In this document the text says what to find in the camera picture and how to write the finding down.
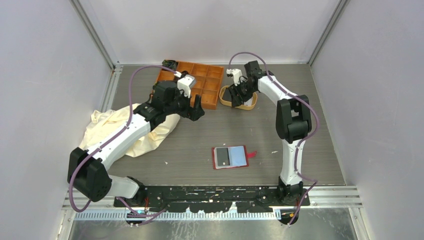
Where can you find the dark rolled belt top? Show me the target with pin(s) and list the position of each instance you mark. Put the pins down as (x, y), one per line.
(170, 64)

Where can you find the tan oval tray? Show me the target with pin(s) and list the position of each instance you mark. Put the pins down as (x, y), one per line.
(225, 99)

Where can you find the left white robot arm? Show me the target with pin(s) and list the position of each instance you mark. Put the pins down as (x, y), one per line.
(88, 168)

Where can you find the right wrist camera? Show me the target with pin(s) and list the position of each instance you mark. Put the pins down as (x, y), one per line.
(235, 74)

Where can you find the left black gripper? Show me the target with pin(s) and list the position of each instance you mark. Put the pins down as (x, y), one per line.
(193, 113)

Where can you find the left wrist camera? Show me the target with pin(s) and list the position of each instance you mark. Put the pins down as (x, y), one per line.
(185, 82)

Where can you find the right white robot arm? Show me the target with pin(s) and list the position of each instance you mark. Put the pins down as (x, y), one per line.
(293, 122)

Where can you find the red card holder wallet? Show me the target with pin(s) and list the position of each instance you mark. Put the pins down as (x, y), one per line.
(238, 155)

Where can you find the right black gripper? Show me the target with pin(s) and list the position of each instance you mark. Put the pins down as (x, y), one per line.
(237, 101)

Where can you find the cream cloth bag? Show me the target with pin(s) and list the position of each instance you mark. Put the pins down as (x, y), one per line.
(104, 123)

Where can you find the orange compartment organizer tray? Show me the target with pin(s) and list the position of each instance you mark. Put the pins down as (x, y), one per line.
(208, 81)

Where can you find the black card in holder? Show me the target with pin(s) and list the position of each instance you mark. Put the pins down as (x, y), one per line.
(222, 157)

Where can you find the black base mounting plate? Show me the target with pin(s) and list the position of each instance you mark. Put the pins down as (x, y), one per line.
(216, 199)

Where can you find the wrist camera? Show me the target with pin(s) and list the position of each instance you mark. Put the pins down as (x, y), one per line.
(235, 74)
(185, 82)

